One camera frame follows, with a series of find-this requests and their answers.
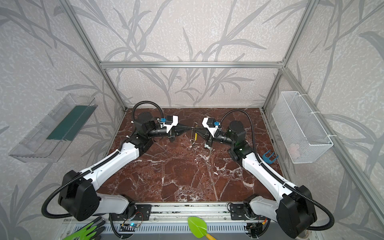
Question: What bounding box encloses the clear plastic wall tray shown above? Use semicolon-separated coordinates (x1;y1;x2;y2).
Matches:
9;94;98;163

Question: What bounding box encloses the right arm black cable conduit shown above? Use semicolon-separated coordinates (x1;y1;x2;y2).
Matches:
220;109;336;232

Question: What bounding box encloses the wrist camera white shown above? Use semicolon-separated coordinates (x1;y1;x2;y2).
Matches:
158;115;179;134
202;117;222;137

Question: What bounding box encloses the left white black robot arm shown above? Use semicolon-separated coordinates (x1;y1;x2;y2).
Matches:
58;112;192;221

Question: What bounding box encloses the blue toy rake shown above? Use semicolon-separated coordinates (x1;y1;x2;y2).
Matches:
262;150;279;165

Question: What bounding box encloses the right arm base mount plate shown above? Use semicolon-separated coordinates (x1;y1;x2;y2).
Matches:
227;203;266;221

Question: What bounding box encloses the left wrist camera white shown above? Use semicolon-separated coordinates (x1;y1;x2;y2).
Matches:
158;115;179;134

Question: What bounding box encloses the white wire mesh basket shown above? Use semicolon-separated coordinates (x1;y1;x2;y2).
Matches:
272;91;334;164

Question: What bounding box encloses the keyring strap with yellow tag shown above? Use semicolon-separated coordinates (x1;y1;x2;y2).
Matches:
190;121;200;145

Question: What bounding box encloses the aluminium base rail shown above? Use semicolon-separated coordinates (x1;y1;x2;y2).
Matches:
59;201;319;240

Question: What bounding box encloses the green toy shovel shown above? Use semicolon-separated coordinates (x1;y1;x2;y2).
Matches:
188;217;216;240

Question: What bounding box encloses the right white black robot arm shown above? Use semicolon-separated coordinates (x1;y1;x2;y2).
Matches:
199;118;317;239

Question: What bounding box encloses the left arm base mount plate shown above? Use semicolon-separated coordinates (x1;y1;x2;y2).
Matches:
127;204;152;221

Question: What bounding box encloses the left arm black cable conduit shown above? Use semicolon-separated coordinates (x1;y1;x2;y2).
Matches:
40;100;166;219

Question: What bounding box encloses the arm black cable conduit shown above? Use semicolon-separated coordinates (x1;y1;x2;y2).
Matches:
40;100;166;219
220;109;336;232

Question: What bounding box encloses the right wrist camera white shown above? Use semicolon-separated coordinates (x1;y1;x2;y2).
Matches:
202;117;222;137

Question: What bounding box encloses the pink object in basket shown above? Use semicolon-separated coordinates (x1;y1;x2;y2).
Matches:
288;144;301;160

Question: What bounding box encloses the green black work glove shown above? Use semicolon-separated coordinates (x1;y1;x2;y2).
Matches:
64;217;106;240

